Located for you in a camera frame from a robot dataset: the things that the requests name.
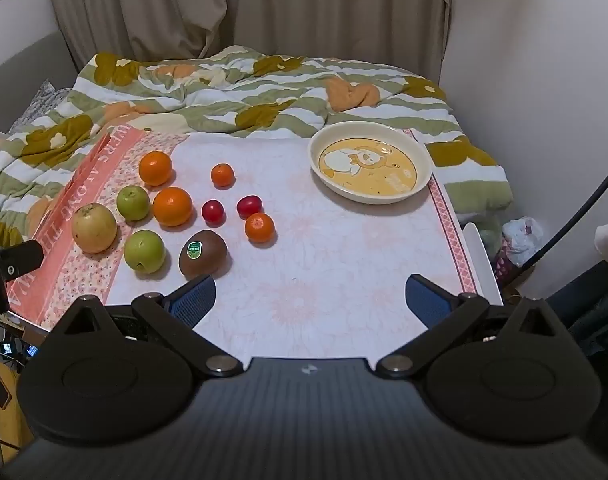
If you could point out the red cherry tomato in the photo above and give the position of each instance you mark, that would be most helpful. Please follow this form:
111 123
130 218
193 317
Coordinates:
213 211
249 206

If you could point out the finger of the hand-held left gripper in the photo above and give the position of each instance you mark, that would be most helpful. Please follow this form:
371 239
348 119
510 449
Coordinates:
24 258

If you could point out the green apple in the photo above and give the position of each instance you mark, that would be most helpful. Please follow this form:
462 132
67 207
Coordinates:
133 202
144 251

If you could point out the white plastic bag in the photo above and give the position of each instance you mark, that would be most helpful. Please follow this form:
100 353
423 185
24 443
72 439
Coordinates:
521 240

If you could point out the large yellow apple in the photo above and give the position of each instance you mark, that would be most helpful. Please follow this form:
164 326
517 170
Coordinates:
94 228

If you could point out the brown kiwi with green sticker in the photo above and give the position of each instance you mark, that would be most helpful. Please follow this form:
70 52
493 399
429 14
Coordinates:
204 255

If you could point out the small mandarin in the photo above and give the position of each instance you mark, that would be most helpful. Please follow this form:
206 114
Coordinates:
222 175
259 227

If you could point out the grey upholstered headboard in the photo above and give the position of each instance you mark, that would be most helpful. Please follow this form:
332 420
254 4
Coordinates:
19 65

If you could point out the cream plate with cartoon print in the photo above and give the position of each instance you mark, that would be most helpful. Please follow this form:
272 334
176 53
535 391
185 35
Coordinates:
369 164

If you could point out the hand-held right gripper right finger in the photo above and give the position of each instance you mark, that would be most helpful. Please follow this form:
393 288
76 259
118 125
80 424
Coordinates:
426 301

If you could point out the small electronic device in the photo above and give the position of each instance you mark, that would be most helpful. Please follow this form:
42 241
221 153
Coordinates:
16 349

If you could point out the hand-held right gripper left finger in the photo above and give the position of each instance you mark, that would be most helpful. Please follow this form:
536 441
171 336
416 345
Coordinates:
194 301

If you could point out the beige curtain panel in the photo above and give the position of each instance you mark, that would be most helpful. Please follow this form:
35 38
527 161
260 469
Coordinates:
344 5
134 5

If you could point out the grey patterned pillow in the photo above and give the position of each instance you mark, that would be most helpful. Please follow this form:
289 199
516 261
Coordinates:
41 102

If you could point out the pink floral tablecloth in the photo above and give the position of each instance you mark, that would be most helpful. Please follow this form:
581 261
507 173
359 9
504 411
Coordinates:
309 245

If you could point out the green striped floral blanket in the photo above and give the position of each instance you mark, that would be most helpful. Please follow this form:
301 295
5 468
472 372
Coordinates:
264 95

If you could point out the large orange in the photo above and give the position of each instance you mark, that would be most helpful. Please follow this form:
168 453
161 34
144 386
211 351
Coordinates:
155 168
172 206

